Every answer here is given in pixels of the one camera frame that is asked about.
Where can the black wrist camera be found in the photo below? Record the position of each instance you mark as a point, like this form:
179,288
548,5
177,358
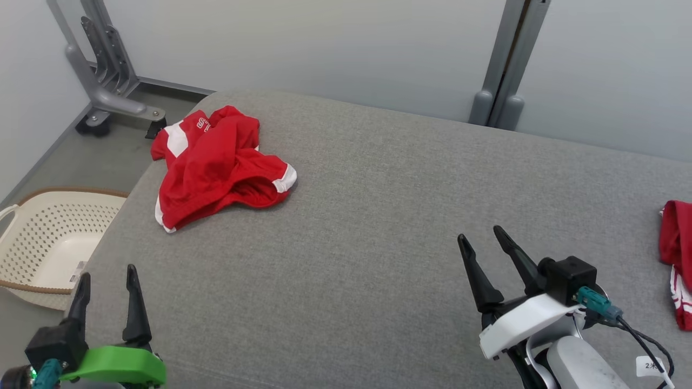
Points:
570,278
57,343

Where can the grey metal partition stand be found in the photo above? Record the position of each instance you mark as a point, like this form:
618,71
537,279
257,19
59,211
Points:
108,81

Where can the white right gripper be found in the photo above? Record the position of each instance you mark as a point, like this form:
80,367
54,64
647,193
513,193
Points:
524,321

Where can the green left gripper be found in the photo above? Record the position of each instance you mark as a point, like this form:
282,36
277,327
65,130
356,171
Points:
119,364

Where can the red white-trimmed shorts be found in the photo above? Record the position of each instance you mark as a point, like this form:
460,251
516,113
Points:
216,167

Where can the grey double partition post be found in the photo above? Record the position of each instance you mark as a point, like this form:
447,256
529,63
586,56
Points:
508,65

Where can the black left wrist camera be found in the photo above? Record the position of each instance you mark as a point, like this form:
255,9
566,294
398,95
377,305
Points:
57,343

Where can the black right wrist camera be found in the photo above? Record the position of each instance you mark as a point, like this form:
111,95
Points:
570,278

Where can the cream perforated laundry basket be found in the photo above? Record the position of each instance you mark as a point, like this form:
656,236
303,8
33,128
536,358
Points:
48,243

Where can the red white jersey shirt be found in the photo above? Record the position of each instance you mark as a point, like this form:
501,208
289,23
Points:
678,254

